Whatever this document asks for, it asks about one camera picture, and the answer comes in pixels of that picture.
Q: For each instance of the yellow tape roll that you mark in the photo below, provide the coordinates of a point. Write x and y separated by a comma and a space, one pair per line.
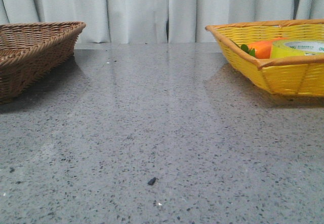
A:
289, 48

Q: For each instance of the small black debris piece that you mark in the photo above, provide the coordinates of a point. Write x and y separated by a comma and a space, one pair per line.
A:
152, 181

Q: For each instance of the white curtain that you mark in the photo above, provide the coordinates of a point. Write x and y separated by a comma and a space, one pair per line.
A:
155, 21

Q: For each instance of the orange toy carrot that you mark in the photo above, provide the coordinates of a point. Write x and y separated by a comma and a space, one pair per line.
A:
260, 49

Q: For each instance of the brown wicker basket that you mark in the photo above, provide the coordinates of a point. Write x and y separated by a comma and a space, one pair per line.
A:
31, 50

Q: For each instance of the yellow wicker basket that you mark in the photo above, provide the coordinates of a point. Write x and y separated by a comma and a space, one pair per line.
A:
290, 75

